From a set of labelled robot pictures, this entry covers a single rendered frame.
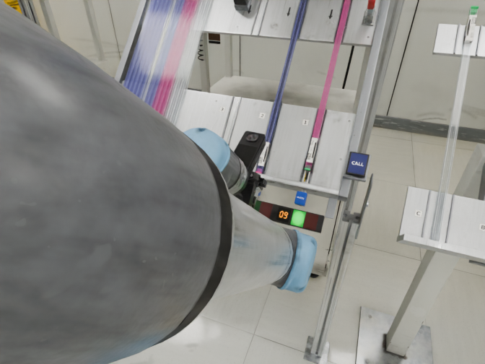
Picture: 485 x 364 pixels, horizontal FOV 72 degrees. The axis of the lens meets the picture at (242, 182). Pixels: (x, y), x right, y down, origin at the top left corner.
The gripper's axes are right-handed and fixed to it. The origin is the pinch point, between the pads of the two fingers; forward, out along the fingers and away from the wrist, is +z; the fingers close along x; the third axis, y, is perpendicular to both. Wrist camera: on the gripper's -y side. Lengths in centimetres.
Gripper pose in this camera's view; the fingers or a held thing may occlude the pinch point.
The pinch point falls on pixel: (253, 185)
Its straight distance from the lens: 77.8
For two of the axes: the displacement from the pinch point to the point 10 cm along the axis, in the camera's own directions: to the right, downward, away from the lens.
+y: -2.5, 9.6, -1.4
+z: 2.4, 2.0, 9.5
